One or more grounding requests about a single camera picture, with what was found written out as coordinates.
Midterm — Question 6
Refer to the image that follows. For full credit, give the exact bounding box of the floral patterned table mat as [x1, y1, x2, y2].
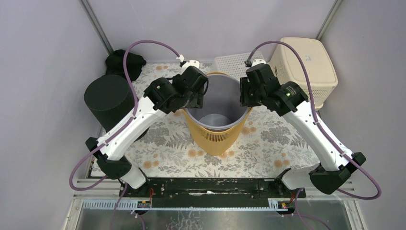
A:
[92, 62, 321, 179]

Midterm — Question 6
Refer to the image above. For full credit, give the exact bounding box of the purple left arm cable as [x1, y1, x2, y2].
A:
[68, 39, 185, 192]

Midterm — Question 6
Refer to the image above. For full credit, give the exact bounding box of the white mesh plastic basket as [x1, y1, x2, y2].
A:
[212, 53, 250, 80]

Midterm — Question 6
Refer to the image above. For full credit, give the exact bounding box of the grey slotted cable duct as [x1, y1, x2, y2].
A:
[82, 198, 289, 211]

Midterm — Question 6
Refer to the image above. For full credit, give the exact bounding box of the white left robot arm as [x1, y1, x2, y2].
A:
[92, 66, 209, 197]

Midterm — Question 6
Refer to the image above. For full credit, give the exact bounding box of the black bucket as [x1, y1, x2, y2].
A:
[84, 75, 135, 132]

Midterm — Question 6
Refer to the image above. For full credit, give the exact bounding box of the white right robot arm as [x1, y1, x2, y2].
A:
[240, 63, 366, 197]

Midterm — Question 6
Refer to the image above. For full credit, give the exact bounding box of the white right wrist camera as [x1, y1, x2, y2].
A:
[244, 58, 267, 68]

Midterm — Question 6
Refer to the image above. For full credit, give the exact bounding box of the large cream plastic basket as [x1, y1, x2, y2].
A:
[268, 37, 338, 110]

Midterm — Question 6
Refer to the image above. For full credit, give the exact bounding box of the black crumpled cloth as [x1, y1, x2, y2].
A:
[105, 49, 147, 82]

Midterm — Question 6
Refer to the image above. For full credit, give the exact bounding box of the grey plastic bucket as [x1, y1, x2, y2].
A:
[185, 73, 250, 131]

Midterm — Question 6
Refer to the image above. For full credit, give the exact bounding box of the yellow plastic waste bin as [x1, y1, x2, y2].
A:
[183, 72, 252, 156]

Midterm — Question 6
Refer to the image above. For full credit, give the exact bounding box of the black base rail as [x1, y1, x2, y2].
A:
[119, 177, 306, 208]

